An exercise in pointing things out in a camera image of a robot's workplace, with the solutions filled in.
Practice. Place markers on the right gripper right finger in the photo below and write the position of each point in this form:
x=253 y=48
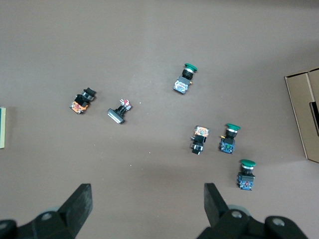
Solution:
x=216 y=214

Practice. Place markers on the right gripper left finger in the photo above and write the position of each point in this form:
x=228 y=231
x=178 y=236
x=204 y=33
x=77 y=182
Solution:
x=72 y=214

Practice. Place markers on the green mushroom push button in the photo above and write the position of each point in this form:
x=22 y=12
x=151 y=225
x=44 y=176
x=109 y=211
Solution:
x=183 y=83
x=228 y=144
x=246 y=178

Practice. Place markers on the brown cardboard box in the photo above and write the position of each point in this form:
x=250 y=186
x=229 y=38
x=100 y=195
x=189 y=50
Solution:
x=299 y=112

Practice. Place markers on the black selector switch orange block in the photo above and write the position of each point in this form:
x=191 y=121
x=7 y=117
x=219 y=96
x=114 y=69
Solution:
x=81 y=100
x=199 y=139

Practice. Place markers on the black square-head switch red terminals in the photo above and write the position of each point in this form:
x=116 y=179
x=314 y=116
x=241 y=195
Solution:
x=115 y=115

